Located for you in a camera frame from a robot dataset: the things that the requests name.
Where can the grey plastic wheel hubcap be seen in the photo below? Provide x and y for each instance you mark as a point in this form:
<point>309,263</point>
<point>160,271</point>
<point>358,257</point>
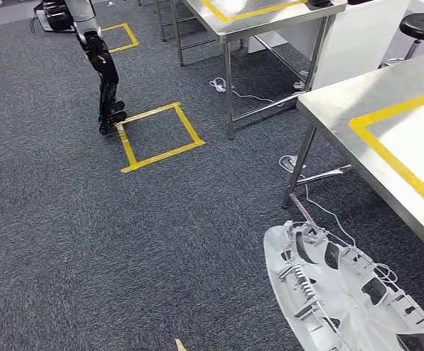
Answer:
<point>343,300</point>

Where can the steel workbench table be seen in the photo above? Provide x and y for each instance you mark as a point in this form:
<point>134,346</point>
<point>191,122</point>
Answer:
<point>336,111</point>
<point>270,22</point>

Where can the yellow floor tape marking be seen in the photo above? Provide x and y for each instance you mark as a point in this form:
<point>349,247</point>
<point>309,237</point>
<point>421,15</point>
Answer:
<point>179,346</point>

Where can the black and silver robot leg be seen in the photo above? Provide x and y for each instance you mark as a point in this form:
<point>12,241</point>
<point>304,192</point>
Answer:
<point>104,63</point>

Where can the white cabinet panel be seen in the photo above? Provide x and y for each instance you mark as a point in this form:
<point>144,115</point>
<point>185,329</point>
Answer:
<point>362,38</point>

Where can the black round stool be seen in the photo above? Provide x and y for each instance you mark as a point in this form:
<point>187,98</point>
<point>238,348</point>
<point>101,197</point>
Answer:
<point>422,26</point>

